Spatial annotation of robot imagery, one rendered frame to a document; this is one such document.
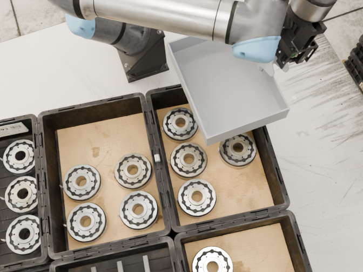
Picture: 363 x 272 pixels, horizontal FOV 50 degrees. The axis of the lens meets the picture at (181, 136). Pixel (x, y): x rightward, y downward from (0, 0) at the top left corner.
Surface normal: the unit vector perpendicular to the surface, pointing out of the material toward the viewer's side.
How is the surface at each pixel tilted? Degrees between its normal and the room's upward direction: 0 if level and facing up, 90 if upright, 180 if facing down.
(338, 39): 0
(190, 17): 44
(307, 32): 76
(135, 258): 0
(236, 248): 0
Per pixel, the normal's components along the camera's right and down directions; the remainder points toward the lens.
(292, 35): -0.89, 0.29
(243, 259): -0.03, -0.37
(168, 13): -0.22, 0.35
